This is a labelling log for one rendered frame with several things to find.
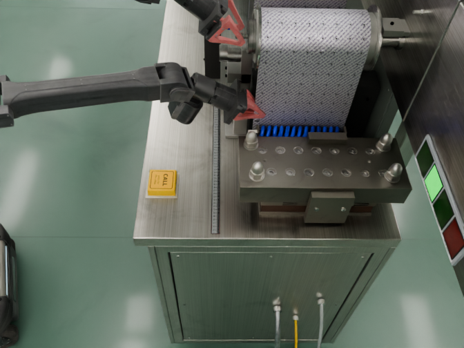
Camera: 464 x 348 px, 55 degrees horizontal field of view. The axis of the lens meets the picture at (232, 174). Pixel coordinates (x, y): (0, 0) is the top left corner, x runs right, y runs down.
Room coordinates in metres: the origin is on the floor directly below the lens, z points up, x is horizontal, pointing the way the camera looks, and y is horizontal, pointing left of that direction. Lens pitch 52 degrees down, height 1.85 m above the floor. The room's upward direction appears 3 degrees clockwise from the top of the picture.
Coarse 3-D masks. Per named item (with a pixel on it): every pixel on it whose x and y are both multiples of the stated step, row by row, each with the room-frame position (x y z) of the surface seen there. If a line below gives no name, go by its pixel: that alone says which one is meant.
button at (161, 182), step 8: (152, 176) 0.71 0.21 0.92; (160, 176) 0.71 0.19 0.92; (168, 176) 0.71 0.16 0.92; (176, 176) 0.72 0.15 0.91; (152, 184) 0.68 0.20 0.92; (160, 184) 0.68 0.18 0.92; (168, 184) 0.68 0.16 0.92; (152, 192) 0.66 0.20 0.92; (160, 192) 0.66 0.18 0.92; (168, 192) 0.66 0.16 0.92
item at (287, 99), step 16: (272, 80) 0.81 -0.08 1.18; (288, 80) 0.81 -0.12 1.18; (304, 80) 0.81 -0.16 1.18; (320, 80) 0.81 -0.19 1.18; (336, 80) 0.81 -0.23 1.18; (352, 80) 0.82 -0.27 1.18; (256, 96) 0.81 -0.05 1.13; (272, 96) 0.81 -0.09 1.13; (288, 96) 0.81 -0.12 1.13; (304, 96) 0.81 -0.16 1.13; (320, 96) 0.81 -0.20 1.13; (336, 96) 0.82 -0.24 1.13; (352, 96) 0.82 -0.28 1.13; (256, 112) 0.81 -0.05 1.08; (272, 112) 0.81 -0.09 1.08; (288, 112) 0.81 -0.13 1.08; (304, 112) 0.81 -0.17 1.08; (320, 112) 0.81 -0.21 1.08; (336, 112) 0.82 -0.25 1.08; (272, 128) 0.81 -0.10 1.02
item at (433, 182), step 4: (432, 168) 0.55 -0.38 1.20; (432, 172) 0.54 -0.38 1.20; (436, 172) 0.53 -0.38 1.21; (428, 176) 0.55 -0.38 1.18; (432, 176) 0.54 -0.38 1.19; (436, 176) 0.53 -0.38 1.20; (428, 180) 0.54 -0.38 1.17; (432, 180) 0.53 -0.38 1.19; (436, 180) 0.52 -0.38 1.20; (440, 180) 0.51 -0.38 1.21; (428, 184) 0.54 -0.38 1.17; (432, 184) 0.53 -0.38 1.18; (436, 184) 0.52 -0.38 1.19; (440, 184) 0.51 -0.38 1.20; (428, 188) 0.53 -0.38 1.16; (432, 188) 0.52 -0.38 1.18; (436, 188) 0.51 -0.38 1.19; (440, 188) 0.50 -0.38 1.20; (432, 192) 0.51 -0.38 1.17; (436, 192) 0.50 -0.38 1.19; (432, 196) 0.51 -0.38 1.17; (432, 200) 0.50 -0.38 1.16
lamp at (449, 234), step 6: (450, 228) 0.43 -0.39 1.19; (456, 228) 0.41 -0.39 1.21; (444, 234) 0.43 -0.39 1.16; (450, 234) 0.42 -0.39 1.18; (456, 234) 0.41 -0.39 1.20; (450, 240) 0.41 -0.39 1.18; (456, 240) 0.40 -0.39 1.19; (462, 240) 0.39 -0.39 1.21; (450, 246) 0.40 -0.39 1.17; (456, 246) 0.39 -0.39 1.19; (462, 246) 0.38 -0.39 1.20; (450, 252) 0.39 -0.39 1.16; (456, 252) 0.38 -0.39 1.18
